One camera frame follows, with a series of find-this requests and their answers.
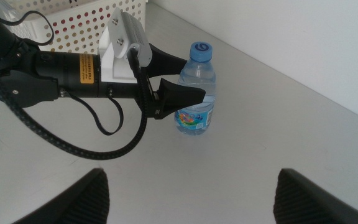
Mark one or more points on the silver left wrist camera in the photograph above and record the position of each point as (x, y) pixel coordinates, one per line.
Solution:
(129, 34)

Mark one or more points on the white perforated plastic basket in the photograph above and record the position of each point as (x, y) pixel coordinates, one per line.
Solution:
(82, 9)

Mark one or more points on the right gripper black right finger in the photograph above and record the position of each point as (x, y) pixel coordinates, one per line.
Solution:
(300, 205)

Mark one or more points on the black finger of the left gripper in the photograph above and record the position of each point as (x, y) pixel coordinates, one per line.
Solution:
(179, 98)
(163, 63)

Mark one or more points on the clear water bottle blue cap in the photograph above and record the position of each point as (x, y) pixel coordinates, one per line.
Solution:
(197, 71)

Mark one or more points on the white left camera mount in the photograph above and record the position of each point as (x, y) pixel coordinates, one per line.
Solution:
(117, 71)

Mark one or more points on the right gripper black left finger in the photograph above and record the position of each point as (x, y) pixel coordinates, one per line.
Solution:
(82, 205)

